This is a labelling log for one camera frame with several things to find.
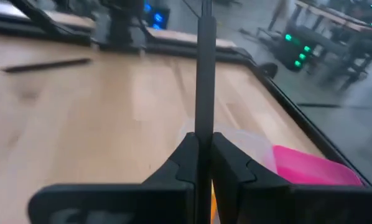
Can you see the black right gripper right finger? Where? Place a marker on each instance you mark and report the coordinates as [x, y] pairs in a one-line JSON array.
[[254, 202]]

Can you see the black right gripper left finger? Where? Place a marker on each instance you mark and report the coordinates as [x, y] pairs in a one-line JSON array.
[[170, 202]]

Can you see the pink plastic box lid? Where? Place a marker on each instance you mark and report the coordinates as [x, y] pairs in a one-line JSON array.
[[310, 168]]

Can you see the black pen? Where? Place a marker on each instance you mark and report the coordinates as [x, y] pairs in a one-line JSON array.
[[46, 65]]

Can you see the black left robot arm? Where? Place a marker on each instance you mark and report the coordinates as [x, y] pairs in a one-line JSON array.
[[120, 31]]

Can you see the black background robot arm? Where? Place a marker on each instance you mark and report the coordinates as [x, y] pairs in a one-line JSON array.
[[298, 53]]

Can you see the clear plastic supply box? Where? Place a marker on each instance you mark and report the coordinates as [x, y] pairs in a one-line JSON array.
[[254, 146]]

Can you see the black computer with blue light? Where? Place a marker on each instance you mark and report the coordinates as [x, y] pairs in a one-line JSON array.
[[156, 18]]

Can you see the wooden background workbench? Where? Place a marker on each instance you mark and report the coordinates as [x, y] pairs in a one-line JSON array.
[[338, 20]]

